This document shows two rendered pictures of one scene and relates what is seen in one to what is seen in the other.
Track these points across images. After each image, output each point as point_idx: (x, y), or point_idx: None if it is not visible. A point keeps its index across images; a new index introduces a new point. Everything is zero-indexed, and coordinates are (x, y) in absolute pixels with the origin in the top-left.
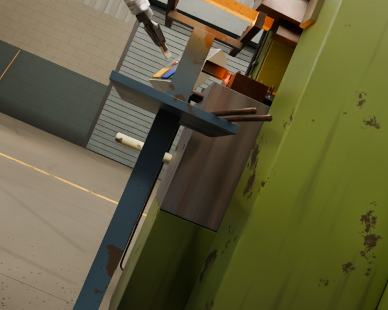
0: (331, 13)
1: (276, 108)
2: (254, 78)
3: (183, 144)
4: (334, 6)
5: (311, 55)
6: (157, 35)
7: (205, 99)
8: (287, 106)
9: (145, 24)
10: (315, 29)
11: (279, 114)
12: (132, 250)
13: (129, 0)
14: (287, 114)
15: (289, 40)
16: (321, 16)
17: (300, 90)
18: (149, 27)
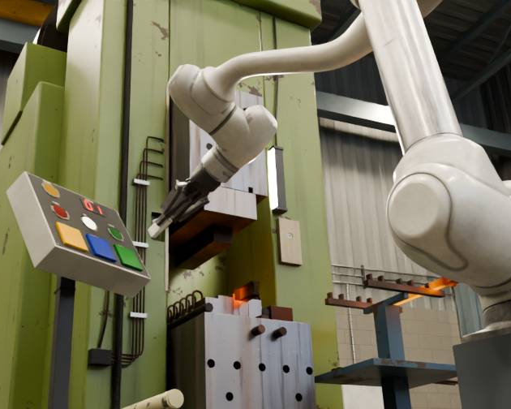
0: (324, 273)
1: None
2: (156, 272)
3: (287, 393)
4: (325, 269)
5: (324, 305)
6: (191, 211)
7: (306, 342)
8: (323, 346)
9: (195, 188)
10: (307, 277)
11: (313, 351)
12: None
13: (242, 166)
14: (331, 355)
15: (221, 249)
16: (307, 266)
17: (335, 337)
18: (199, 198)
